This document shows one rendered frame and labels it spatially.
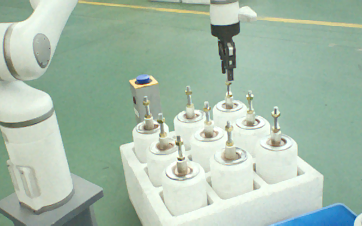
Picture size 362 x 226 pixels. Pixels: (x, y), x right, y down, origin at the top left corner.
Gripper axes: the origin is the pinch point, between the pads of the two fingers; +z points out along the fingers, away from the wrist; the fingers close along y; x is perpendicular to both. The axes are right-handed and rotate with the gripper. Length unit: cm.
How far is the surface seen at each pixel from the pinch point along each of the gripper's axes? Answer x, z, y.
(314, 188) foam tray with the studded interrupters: 13.8, 19.8, 28.6
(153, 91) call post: -20.8, 6.0, -8.2
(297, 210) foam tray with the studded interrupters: 9.4, 24.4, 29.9
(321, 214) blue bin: 14.0, 24.4, 32.5
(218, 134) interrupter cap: -5.8, 9.8, 15.5
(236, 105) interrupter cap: 1.8, 9.9, 0.2
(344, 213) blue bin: 19.3, 24.8, 32.4
